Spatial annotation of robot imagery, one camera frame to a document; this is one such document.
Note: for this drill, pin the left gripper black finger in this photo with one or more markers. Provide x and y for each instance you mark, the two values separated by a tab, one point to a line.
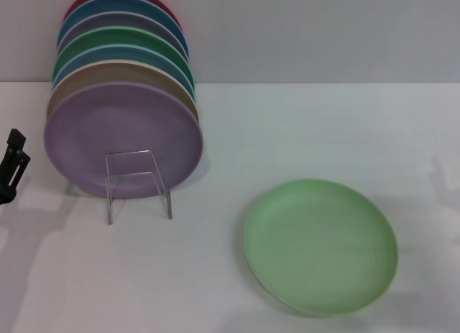
12	171

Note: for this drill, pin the light green plate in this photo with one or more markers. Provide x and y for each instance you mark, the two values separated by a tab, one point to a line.
320	246

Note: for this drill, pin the lilac plate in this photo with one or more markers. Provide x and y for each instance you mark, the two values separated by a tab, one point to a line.
108	124

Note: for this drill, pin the clear acrylic plate rack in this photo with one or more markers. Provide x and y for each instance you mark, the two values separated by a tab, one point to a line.
129	162

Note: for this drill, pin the beige plate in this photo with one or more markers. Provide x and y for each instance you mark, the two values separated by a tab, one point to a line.
118	72

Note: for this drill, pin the light blue plate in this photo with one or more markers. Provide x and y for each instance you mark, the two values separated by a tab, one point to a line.
118	52

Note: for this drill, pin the dark green plate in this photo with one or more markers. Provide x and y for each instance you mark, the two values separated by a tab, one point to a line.
122	36

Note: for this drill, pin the grey purple plate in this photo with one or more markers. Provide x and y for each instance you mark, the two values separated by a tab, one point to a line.
122	21

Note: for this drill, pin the teal blue plate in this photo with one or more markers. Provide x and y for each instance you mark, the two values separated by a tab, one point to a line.
122	5

